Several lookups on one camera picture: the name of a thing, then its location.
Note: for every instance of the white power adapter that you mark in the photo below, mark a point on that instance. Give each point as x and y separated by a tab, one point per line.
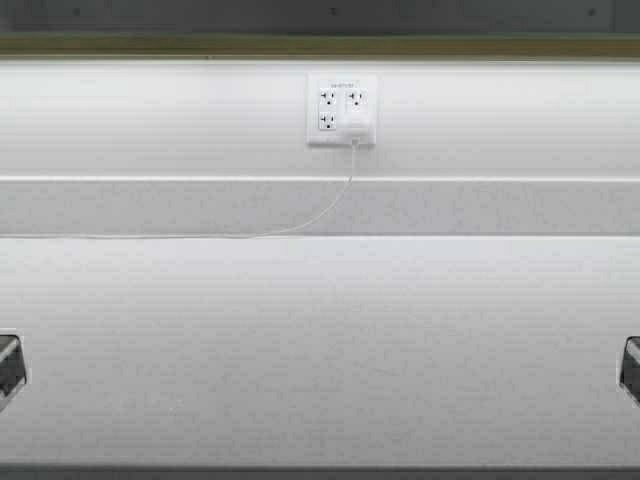
357	130

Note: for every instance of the white wall outlet plate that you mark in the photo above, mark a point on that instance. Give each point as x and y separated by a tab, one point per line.
331	97

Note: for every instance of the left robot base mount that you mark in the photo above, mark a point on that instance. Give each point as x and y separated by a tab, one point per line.
13	371

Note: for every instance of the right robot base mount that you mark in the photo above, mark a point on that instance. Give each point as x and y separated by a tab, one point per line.
630	368

